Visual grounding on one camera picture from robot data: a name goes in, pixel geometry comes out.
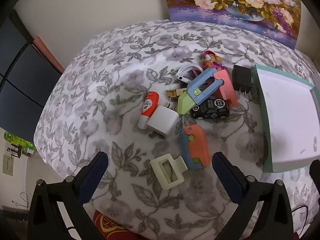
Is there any black toy car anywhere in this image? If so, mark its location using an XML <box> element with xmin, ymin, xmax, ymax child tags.
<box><xmin>190</xmin><ymin>98</ymin><xmax>230</xmax><ymax>120</ymax></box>

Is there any red gold packet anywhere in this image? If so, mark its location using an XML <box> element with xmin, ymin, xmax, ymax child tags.
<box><xmin>93</xmin><ymin>210</ymin><xmax>139</xmax><ymax>240</ymax></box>

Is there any blue green toy knife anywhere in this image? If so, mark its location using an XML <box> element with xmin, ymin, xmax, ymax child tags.
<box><xmin>177</xmin><ymin>68</ymin><xmax>223</xmax><ymax>115</ymax></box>

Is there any teal-rimmed white tray box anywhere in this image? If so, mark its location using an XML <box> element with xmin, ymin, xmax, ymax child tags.
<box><xmin>252</xmin><ymin>64</ymin><xmax>319</xmax><ymax>173</ymax></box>

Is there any orange white glue tube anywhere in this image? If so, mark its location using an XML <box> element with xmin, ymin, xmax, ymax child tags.
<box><xmin>138</xmin><ymin>91</ymin><xmax>159</xmax><ymax>130</ymax></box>

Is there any white charger cube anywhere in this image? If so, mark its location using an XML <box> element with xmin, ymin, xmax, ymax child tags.
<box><xmin>147</xmin><ymin>106</ymin><xmax>179</xmax><ymax>137</ymax></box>

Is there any cream plastic hair clip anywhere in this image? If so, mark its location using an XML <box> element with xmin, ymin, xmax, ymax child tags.
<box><xmin>150</xmin><ymin>153</ymin><xmax>188</xmax><ymax>190</ymax></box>

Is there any dark glass cabinet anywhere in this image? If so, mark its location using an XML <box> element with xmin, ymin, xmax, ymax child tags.
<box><xmin>1</xmin><ymin>10</ymin><xmax>61</xmax><ymax>141</ymax></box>

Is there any floral patterned tablecloth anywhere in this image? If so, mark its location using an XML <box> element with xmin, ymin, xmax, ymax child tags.
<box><xmin>34</xmin><ymin>21</ymin><xmax>319</xmax><ymax>239</ymax></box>

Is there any colourful doll figurine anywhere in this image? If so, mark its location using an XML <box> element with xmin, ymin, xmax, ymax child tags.
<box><xmin>200</xmin><ymin>50</ymin><xmax>228</xmax><ymax>71</ymax></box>

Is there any flower painting canvas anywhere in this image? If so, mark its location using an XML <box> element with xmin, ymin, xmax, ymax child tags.
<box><xmin>167</xmin><ymin>0</ymin><xmax>301</xmax><ymax>49</ymax></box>

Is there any black power adapter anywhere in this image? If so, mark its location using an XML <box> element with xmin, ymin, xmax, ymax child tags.
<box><xmin>232</xmin><ymin>65</ymin><xmax>252</xmax><ymax>95</ymax></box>

